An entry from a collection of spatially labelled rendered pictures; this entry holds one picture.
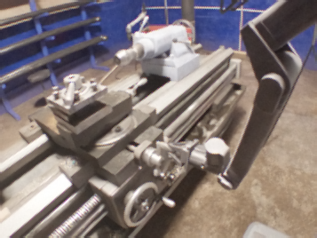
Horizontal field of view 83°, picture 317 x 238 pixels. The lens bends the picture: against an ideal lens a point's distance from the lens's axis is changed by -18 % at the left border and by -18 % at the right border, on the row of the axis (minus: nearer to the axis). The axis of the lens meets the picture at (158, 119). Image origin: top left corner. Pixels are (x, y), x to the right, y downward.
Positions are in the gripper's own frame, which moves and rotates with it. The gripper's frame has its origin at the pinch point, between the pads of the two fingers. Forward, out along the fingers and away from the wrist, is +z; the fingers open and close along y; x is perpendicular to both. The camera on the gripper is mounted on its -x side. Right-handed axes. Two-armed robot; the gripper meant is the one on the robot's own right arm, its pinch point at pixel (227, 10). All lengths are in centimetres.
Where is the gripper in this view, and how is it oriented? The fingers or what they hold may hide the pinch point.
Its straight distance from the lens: 79.4
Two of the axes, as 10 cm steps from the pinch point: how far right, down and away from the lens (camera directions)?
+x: 7.1, 6.7, -2.1
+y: -6.3, 4.8, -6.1
